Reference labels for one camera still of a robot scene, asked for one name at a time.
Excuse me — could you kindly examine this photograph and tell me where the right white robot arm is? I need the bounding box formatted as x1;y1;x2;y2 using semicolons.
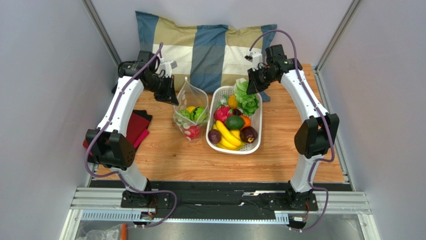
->
245;44;340;202

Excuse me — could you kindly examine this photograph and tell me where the red apple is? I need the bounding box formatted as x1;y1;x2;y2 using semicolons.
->
183;125;200;141

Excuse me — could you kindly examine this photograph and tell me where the red folded cloth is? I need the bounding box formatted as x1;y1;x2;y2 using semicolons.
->
83;109;153;152

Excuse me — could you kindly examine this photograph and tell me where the yellow banana bunch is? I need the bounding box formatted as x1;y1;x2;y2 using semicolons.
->
213;120;245;151

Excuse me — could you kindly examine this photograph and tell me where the white plastic fruit basket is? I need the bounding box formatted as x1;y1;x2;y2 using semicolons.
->
205;86;263;155

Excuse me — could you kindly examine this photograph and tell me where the dark purple plum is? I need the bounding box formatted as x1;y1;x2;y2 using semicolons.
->
207;129;222;145

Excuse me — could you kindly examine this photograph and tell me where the aluminium rail frame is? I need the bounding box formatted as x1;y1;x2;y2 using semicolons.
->
60;179;380;240

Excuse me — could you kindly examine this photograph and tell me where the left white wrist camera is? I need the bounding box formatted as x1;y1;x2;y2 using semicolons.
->
158;58;178;78

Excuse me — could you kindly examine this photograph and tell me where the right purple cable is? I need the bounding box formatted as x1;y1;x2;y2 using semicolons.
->
248;29;336;233

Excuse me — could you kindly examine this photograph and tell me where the purple cable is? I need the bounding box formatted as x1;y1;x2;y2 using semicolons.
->
248;29;336;233
83;42;178;229

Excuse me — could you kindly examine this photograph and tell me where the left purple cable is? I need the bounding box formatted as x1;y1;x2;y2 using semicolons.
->
83;42;178;229

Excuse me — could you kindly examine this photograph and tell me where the clear dotted zip bag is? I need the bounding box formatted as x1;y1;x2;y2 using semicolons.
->
173;77;210;142

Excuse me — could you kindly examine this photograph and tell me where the checked blue beige pillow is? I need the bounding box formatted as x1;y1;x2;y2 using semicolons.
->
135;11;278;94

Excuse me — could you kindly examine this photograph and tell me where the yellow lemon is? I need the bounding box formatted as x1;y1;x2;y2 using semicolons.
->
186;106;197;114

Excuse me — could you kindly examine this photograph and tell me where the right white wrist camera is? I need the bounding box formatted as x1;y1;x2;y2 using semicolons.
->
244;50;263;71

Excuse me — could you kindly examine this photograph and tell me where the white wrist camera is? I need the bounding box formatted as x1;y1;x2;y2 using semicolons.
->
158;58;178;78
244;50;263;71

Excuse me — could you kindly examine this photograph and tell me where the small orange fruit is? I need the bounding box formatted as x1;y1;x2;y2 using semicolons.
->
227;94;238;110

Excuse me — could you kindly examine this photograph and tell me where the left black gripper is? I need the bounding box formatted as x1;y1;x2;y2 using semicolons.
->
145;74;179;107

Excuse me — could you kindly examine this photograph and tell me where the black mounting base plate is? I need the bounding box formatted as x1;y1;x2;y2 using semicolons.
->
89;180;352;220

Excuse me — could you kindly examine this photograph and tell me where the green leafy lettuce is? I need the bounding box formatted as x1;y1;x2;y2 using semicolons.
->
233;78;259;117

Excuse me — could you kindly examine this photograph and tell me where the small green watermelon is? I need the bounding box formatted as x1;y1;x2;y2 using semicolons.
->
190;106;208;123

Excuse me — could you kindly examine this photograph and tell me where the green avocado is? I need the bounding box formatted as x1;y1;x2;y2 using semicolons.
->
224;115;246;130

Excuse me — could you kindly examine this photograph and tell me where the green bumpy fruit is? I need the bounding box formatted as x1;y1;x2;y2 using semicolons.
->
178;109;191;120

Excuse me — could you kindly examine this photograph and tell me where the dark red mangosteen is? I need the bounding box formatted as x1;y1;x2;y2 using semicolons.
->
240;126;259;144

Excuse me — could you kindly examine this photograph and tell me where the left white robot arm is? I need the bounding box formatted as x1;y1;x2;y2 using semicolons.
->
84;50;179;205

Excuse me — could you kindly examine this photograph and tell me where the crumpled plastic packet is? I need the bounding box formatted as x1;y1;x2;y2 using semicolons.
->
77;223;128;240

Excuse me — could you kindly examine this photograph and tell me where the pink dragon fruit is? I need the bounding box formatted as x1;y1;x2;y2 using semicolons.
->
213;105;234;123

